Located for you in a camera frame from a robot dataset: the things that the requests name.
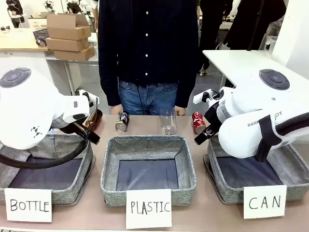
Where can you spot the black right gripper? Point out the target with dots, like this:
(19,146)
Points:
(212,114)

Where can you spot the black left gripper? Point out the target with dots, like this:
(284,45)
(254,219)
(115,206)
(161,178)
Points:
(78,129)

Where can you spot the red drink can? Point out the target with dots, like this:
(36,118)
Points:
(199,123)

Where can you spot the dark blue drink can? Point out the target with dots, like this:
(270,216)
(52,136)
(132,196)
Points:
(122,122)

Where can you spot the clear plastic bottle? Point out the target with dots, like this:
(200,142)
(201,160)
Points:
(167,120)

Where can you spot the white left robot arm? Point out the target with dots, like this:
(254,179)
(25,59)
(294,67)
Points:
(29,104)

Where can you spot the person's right forearm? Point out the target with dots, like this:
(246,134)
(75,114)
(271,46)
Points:
(108,82)

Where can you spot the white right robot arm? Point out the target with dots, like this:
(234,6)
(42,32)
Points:
(243,125)

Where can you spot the person's left forearm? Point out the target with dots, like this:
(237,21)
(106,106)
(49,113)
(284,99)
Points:
(187,82)

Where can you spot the grey fabric basket plastic label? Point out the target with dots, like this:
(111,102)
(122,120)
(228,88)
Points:
(148,145)

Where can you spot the grey fabric basket can label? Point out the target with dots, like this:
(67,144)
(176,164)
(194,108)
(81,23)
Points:
(227,188)

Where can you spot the grey fabric basket bottle label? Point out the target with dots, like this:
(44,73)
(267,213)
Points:
(62,193)

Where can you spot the white paper sign CAN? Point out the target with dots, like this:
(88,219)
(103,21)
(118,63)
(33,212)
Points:
(264,202)

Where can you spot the black mesh basket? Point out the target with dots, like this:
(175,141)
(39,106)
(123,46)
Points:
(41,36)

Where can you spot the person's left hand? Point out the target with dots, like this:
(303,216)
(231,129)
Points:
(180,111)

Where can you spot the person's right hand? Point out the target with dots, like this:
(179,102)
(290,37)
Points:
(116,110)

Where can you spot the brown glass bottle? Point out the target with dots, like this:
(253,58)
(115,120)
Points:
(94,119)

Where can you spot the blue jeans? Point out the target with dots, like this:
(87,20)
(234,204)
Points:
(147,99)

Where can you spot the white table under boxes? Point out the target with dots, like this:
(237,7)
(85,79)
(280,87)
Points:
(70,72)

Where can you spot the white side table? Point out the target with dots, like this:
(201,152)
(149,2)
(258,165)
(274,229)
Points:
(243,64)

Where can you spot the flat cardboard box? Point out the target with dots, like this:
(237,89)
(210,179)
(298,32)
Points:
(65,44)
(74,54)

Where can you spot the white paper sign PLASTIC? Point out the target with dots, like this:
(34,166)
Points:
(148,207)

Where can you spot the white paper sign BOTTLE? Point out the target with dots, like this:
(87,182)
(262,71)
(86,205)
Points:
(28,205)

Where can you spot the person in dark shirt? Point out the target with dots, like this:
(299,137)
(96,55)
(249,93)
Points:
(147,41)

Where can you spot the open cardboard box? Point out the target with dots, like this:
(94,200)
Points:
(67,26)

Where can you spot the background person dark coat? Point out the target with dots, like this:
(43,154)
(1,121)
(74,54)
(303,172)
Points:
(248,21)

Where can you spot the wooden background table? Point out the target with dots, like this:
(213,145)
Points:
(19,39)

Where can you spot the white plastic crate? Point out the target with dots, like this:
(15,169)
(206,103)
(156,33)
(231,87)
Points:
(37,23)

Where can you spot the background person in black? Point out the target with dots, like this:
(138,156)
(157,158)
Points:
(14,9)

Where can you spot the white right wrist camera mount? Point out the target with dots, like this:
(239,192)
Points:
(205,96)

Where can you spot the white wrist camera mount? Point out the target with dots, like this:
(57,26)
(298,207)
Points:
(88,95)
(205,96)

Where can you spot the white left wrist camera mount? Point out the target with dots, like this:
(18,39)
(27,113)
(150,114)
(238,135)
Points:
(88,95)

